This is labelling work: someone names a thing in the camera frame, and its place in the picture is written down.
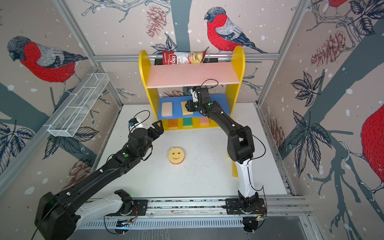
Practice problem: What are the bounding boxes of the salmon orange sponge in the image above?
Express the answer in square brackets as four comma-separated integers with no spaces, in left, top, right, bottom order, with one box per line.
[199,117,210,127]

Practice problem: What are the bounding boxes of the pale yellow sponge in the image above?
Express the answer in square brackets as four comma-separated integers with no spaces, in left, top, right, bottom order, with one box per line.
[181,101,194,116]

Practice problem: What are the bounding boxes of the orange scrub sponge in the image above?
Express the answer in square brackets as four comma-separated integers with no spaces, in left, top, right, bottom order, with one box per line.
[168,119,179,130]

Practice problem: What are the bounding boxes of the green scrub sponge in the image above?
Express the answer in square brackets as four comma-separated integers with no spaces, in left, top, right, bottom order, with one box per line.
[183,118,193,128]

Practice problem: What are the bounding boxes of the light pink sponge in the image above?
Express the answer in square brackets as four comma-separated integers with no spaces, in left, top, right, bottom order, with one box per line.
[161,102,173,118]

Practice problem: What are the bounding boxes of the smiley face sponge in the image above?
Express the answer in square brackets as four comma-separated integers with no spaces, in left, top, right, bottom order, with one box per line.
[168,147,185,165]

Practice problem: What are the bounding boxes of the yellow rectangular sponge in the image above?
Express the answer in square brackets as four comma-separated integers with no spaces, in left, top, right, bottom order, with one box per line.
[232,162,239,178]

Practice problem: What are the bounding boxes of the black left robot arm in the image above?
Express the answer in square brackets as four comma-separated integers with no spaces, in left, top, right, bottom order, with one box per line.
[35,121,164,240]

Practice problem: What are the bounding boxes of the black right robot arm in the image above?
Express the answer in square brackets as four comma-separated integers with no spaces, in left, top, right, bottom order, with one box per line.
[186,87,267,215]

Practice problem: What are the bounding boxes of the yellow shelf with coloured boards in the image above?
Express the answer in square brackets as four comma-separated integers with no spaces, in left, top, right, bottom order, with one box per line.
[139,47,246,131]

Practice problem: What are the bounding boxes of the red cassava chips bag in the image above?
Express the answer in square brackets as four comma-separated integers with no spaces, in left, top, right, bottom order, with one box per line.
[162,51,206,65]

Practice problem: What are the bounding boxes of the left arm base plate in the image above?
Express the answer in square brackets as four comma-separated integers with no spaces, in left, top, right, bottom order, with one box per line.
[107,199,149,217]

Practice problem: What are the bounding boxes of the white wire mesh basket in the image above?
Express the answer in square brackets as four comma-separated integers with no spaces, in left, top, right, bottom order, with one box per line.
[48,73,110,137]

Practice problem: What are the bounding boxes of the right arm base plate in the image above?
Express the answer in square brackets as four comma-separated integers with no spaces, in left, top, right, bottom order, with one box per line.
[222,198,267,215]

